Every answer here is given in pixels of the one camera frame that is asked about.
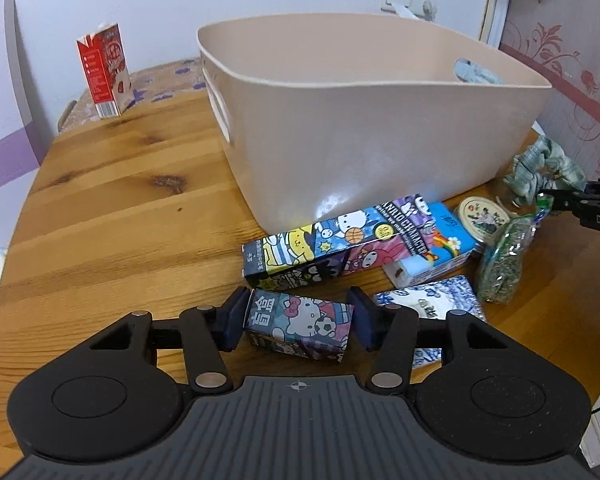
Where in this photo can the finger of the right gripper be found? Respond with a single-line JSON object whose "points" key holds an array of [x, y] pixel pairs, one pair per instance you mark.
{"points": [[562, 200]]}

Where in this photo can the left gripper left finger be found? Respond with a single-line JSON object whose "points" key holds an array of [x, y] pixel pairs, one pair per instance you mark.
{"points": [[205, 334]]}

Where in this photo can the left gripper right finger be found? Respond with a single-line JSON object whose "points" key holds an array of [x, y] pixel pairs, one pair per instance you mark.
{"points": [[391, 332]]}

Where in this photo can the green plaid scrunchie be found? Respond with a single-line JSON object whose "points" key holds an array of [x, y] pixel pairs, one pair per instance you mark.
{"points": [[544, 165]]}

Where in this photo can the blue white porcelain-pattern box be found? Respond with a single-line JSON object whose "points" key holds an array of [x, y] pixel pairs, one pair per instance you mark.
{"points": [[430, 300]]}

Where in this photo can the Hello Kitty small box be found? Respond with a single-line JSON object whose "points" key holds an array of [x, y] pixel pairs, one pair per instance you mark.
{"points": [[299, 326]]}

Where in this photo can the bag of green tea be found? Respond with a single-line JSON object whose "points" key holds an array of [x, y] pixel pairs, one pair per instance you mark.
{"points": [[501, 266]]}

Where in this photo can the round metal tin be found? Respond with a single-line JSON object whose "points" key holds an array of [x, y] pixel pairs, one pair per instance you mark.
{"points": [[482, 218]]}

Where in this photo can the long cartoon character box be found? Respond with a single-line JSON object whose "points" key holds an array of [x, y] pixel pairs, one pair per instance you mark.
{"points": [[353, 242]]}

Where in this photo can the blue cartoon tissue pack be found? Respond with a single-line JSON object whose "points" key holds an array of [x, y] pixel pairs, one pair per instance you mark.
{"points": [[451, 247]]}

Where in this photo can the light blue bedding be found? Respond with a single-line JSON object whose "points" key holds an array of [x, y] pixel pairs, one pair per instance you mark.
{"points": [[474, 73]]}

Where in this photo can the beige plastic storage bin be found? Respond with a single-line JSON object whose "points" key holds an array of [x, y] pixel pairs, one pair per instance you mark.
{"points": [[326, 113]]}

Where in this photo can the white purple flat board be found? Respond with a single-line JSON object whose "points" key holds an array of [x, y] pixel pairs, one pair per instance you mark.
{"points": [[22, 149]]}

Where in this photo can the red white milk carton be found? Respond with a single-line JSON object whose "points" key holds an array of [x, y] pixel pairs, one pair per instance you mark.
{"points": [[104, 66]]}

